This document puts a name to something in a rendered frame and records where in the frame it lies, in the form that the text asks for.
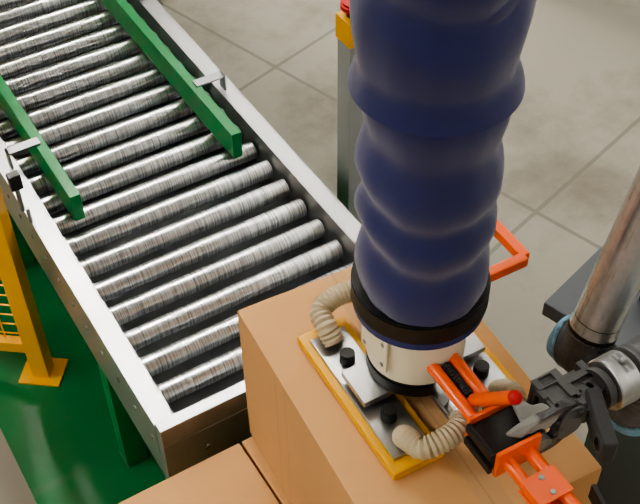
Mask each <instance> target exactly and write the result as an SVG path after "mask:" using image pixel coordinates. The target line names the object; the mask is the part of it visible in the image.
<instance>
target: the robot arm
mask: <svg viewBox="0 0 640 504"><path fill-rule="evenodd" d="M639 291H640V166H639V168H638V170H637V173H636V175H635V177H634V179H633V182H632V184H631V186H630V188H629V190H628V193H627V195H626V197H625V199H624V201H623V204H622V206H621V208H620V210H619V212H618V215H617V217H616V219H615V221H614V224H613V226H612V228H611V230H610V232H609V235H608V237H607V239H606V241H605V243H604V246H603V248H602V250H601V252H600V255H599V257H598V259H597V261H596V263H595V266H594V268H593V270H592V272H591V274H590V277H589V279H588V281H587V283H586V286H585V288H584V290H583V292H582V294H581V297H580V299H579V301H578V303H577V305H576V308H575V310H574V312H573V313H572V314H570V315H567V316H565V317H564V318H562V319H561V320H560V321H559V322H558V323H557V324H556V325H555V326H554V328H553V330H552V332H551V333H550V334H549V336H548V339H547V343H546V349H547V352H548V354H549V355H550V356H551V357H552V358H553V359H554V361H555V362H556V364H557V365H558V366H560V367H562V368H563V369H564V370H566V371H567V372H568V373H566V374H564V375H562V374H561V373H560V372H559V371H558V370H557V369H556V368H554V369H552V370H550V371H548V372H546V373H544V374H543V375H541V376H539V377H537V378H535V379H533V380H531V381H530V382H531V383H532V384H531V385H530V390H529V394H528V398H527V402H525V401H523V400H522V402H521V403H520V404H519V405H512V407H513V409H514V411H515V413H516V415H517V417H518V419H519V421H520V423H518V424H517V425H516V426H514V427H513V428H512V429H510V430H509V431H508V432H507V433H506V436H507V437H512V438H522V437H524V436H525V435H527V434H532V433H534V432H535V431H537V430H539V429H542V430H543V432H542V438H541V443H540V447H539V452H540V454H541V453H543V452H545V451H547V450H549V449H551V448H552V447H554V446H555V445H556V444H558V443H559V442H560V441H561V440H562V439H564V438H566V437H567V436H569V435H570V434H572V433H573V432H574V431H576V430H577V429H578V428H579V426H580V425H581V423H585V422H586V423H587V426H588V429H589V433H590V436H591V439H592V443H593V446H594V449H595V452H596V456H597V459H598V461H599V462H612V461H613V459H614V456H615V454H616V451H617V448H618V445H619V444H618V440H617V437H616V434H615V431H614V429H615V430H617V431H618V432H620V433H622V434H625V435H628V436H640V335H638V336H636V337H635V338H633V339H631V340H629V341H627V342H625V343H623V344H621V345H619V346H618V347H614V344H615V342H616V340H617V338H618V336H619V331H620V329H621V327H622V325H623V323H624V321H625V319H626V317H627V315H628V313H629V311H630V309H631V307H632V305H633V303H634V301H635V299H636V297H637V295H638V293H639ZM546 428H550V430H549V431H548V432H546V433H545V429H546Z"/></svg>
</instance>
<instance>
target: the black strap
mask: <svg viewBox="0 0 640 504"><path fill-rule="evenodd" d="M490 287H491V276H490V272H489V274H488V280H487V284H486V287H485V289H484V291H483V293H482V295H481V296H480V298H479V299H478V301H477V302H476V303H475V305H474V306H473V307H472V308H471V310H470V311H469V312H468V313H467V314H466V315H464V316H463V317H461V318H459V319H457V320H454V321H452V322H449V323H446V324H444V325H441V326H435V327H419V326H411V325H406V324H402V323H398V322H396V321H395V320H393V319H391V318H389V317H388V316H387V315H386V314H384V313H383V312H382V311H380V310H379V309H378V308H377V307H375V306H374V304H373V303H372V302H371V300H370V299H369V297H368V295H367V293H366V291H365V290H364V288H363V286H362V284H361V281H360V279H359V275H358V272H357V269H356V264H355V260H354V262H353V265H352V269H351V299H352V303H353V306H354V308H355V310H356V312H357V313H358V315H359V317H360V318H361V319H362V320H363V321H364V322H365V323H366V324H367V325H368V326H369V327H370V328H372V329H373V330H374V331H376V332H378V333H379V334H381V335H383V336H385V337H387V338H390V339H392V340H395V341H398V342H402V343H407V344H414V345H431V344H439V343H444V342H448V341H451V340H453V339H456V338H459V337H460V336H462V335H464V334H466V333H467V332H469V331H470V330H471V329H473V328H474V327H475V326H476V325H477V324H478V323H479V321H480V320H481V319H482V317H483V316H484V314H485V312H486V309H487V306H488V301H489V294H490Z"/></svg>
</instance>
